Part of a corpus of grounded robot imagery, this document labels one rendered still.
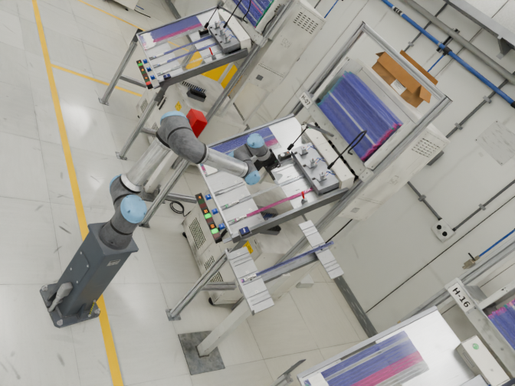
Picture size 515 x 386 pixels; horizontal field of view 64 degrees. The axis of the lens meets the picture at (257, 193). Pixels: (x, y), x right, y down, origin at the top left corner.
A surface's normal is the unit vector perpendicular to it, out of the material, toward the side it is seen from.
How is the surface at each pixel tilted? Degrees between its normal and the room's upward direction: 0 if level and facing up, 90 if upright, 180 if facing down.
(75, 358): 0
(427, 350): 45
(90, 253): 90
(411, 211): 90
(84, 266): 90
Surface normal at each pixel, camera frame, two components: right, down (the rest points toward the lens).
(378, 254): -0.71, -0.14
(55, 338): 0.58, -0.68
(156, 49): -0.11, -0.57
